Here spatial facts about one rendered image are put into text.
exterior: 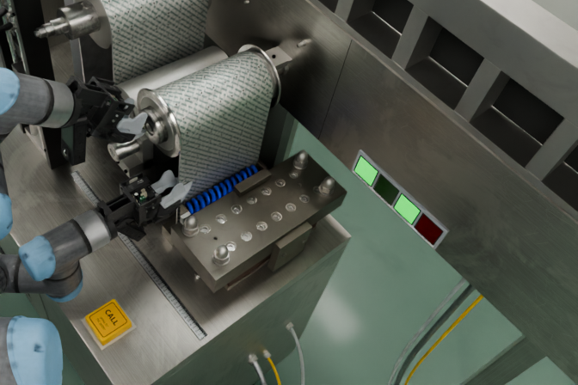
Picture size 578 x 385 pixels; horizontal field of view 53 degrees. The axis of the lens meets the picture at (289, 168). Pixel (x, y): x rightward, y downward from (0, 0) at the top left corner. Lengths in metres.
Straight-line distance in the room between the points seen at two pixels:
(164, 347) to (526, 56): 0.90
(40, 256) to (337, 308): 1.51
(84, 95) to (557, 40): 0.74
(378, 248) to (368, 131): 1.45
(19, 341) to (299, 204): 0.73
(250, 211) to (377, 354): 1.21
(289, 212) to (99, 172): 0.51
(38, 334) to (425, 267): 2.02
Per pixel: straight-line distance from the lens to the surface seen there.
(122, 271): 1.38
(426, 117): 1.09
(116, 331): 1.29
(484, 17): 0.96
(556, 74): 0.93
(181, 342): 1.31
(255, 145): 1.35
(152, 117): 1.13
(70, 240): 1.14
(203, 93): 1.15
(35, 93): 0.95
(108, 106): 1.04
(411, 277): 2.60
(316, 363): 2.31
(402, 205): 1.23
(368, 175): 1.25
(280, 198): 1.35
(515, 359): 1.58
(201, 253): 1.25
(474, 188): 1.10
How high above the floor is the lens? 2.12
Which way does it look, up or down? 50 degrees down
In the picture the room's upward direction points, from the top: 16 degrees clockwise
